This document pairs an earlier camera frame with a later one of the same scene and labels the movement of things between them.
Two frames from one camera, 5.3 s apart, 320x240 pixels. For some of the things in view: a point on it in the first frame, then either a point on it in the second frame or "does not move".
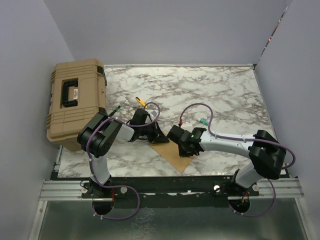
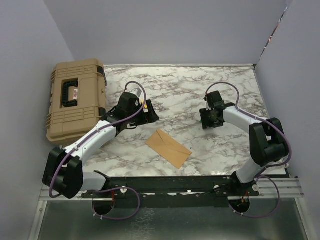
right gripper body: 183,152 -> 208,119
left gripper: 157,136 -> 147,117
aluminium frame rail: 62,190 does not move
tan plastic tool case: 78,92 does not move
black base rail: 168,192 does not move
